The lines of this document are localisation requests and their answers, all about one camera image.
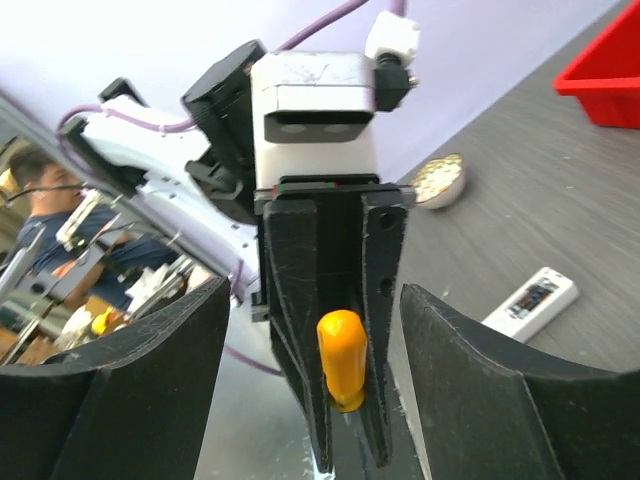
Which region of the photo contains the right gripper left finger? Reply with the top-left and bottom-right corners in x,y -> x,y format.
1,279 -> 230,480

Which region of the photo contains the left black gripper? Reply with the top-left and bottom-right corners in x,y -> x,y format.
252,174 -> 415,473

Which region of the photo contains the red plastic tray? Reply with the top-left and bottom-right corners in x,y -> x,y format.
553,0 -> 639,129

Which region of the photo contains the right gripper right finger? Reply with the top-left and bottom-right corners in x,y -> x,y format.
400,284 -> 639,480

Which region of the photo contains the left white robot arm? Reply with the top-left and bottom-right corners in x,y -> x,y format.
62,33 -> 418,472

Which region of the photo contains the orange handled screwdriver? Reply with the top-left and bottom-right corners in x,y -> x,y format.
316,309 -> 369,480

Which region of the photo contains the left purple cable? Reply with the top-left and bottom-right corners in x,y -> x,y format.
57,0 -> 409,376

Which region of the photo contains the person in blue shirt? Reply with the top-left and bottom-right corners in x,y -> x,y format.
7,148 -> 176,311

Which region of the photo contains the white slim remote control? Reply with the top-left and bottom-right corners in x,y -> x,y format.
482,267 -> 579,343

